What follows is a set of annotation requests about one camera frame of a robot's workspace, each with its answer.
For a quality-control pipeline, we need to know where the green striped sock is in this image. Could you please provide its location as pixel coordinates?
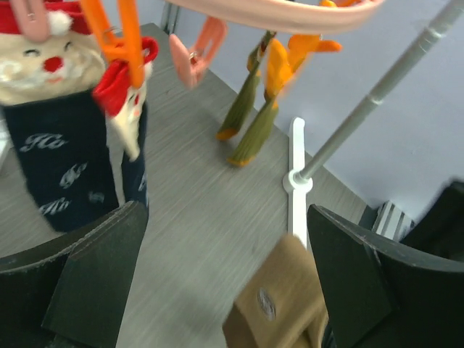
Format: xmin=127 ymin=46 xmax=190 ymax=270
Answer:
xmin=216 ymin=30 xmax=276 ymax=141
xmin=227 ymin=98 xmax=279 ymax=167

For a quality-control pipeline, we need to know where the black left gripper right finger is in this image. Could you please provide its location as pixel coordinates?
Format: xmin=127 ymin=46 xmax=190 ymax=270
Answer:
xmin=307 ymin=204 xmax=463 ymax=347

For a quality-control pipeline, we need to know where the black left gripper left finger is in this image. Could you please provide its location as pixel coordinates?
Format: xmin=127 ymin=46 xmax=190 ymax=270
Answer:
xmin=1 ymin=202 xmax=148 ymax=347

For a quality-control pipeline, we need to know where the navy santa sock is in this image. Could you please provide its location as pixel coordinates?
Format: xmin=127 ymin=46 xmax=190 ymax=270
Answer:
xmin=92 ymin=36 xmax=159 ymax=207
xmin=1 ymin=1 xmax=118 ymax=232

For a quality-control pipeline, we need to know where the orange clothespin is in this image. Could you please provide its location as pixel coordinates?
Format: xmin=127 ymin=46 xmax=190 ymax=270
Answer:
xmin=80 ymin=0 xmax=144 ymax=88
xmin=265 ymin=34 xmax=343 ymax=99
xmin=318 ymin=0 xmax=360 ymax=7

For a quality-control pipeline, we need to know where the pink round sock hanger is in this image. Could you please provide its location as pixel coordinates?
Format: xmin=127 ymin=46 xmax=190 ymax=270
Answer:
xmin=171 ymin=0 xmax=383 ymax=35

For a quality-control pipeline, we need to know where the pink clothespin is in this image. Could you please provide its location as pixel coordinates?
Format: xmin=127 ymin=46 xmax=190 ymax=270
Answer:
xmin=169 ymin=17 xmax=228 ymax=89
xmin=9 ymin=0 xmax=51 ymax=43

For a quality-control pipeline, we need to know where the tan sock with oval patch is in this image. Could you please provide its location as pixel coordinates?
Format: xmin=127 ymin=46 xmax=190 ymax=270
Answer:
xmin=223 ymin=235 xmax=328 ymax=348

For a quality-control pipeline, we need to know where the silver rack upright pole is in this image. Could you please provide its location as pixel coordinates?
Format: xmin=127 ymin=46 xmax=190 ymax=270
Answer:
xmin=299 ymin=0 xmax=463 ymax=179

